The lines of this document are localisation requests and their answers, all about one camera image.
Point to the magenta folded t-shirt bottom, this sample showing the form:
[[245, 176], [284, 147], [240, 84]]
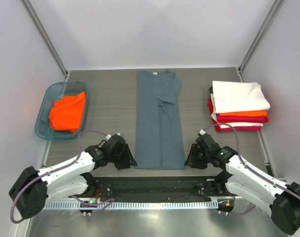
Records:
[[241, 128]]

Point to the white folded t-shirt lower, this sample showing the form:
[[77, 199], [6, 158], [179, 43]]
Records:
[[240, 124]]

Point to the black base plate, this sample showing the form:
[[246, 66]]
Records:
[[127, 188]]

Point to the orange t-shirt in basket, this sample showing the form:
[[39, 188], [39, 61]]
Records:
[[66, 114]]

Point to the white folded t-shirt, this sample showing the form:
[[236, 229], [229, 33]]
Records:
[[229, 97], [240, 124]]

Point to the aluminium frame post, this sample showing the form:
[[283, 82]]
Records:
[[45, 37], [273, 11]]

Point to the right aluminium frame post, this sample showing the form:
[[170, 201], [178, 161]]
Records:
[[273, 11]]

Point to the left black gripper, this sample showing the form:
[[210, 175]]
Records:
[[128, 159]]

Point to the left aluminium frame post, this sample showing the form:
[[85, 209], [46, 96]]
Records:
[[45, 37]]

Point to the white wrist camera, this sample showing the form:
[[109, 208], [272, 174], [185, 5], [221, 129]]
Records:
[[201, 132], [108, 136]]

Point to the blue-grey t-shirt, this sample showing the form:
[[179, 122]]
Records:
[[159, 142]]

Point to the teal plastic basket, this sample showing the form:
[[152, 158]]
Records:
[[54, 93]]

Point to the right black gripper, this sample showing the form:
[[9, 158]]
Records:
[[199, 155]]

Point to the slotted cable duct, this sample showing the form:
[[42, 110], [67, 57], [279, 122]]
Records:
[[75, 205]]

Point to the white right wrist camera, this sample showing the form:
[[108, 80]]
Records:
[[201, 132]]

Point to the pink folded t-shirt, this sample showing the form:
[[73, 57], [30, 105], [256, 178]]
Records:
[[226, 119]]

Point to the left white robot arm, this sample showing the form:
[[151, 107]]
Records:
[[34, 189]]

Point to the red folded t-shirt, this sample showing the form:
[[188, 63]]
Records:
[[210, 106]]

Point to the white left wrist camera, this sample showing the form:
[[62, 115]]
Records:
[[108, 136]]

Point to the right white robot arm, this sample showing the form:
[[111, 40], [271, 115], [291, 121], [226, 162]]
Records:
[[281, 201]]

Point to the orange folded t-shirt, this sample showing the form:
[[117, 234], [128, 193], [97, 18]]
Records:
[[245, 114]]

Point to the white folded t-shirt top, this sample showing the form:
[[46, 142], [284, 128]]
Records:
[[229, 97]]

